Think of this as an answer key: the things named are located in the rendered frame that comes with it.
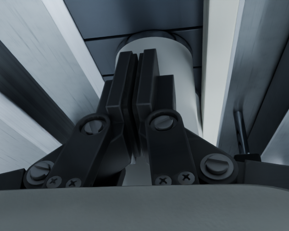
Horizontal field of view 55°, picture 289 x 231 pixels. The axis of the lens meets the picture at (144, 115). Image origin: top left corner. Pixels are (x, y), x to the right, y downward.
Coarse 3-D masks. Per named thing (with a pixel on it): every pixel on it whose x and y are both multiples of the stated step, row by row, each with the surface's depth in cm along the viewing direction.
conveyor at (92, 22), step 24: (72, 0) 15; (96, 0) 15; (120, 0) 15; (144, 0) 15; (168, 0) 15; (192, 0) 15; (96, 24) 16; (120, 24) 16; (144, 24) 16; (168, 24) 16; (192, 24) 16; (96, 48) 18; (192, 48) 18
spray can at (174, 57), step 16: (144, 32) 17; (160, 32) 17; (128, 48) 17; (144, 48) 16; (160, 48) 16; (176, 48) 16; (160, 64) 15; (176, 64) 16; (192, 64) 18; (176, 80) 15; (192, 80) 17; (176, 96) 15; (192, 96) 16; (192, 112) 15; (192, 128) 15; (144, 160) 13; (128, 176) 13; (144, 176) 13
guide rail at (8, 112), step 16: (0, 48) 8; (0, 64) 8; (16, 64) 8; (0, 80) 8; (16, 80) 8; (32, 80) 9; (0, 96) 8; (16, 96) 8; (32, 96) 9; (48, 96) 10; (0, 112) 9; (16, 112) 9; (32, 112) 9; (48, 112) 10; (16, 128) 10; (32, 128) 10; (48, 128) 10; (64, 128) 11; (48, 144) 11
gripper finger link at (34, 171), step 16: (128, 64) 11; (112, 80) 11; (128, 80) 11; (112, 96) 10; (128, 96) 10; (96, 112) 11; (112, 112) 10; (128, 112) 10; (128, 128) 10; (64, 144) 10; (112, 144) 9; (128, 144) 10; (48, 160) 9; (112, 160) 10; (128, 160) 10; (32, 176) 8; (96, 176) 10; (112, 176) 10
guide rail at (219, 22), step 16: (208, 0) 11; (224, 0) 11; (208, 16) 11; (224, 16) 11; (208, 32) 12; (224, 32) 12; (208, 48) 13; (224, 48) 13; (208, 64) 14; (224, 64) 14; (208, 80) 15; (224, 80) 15; (208, 96) 17; (208, 112) 18; (208, 128) 21
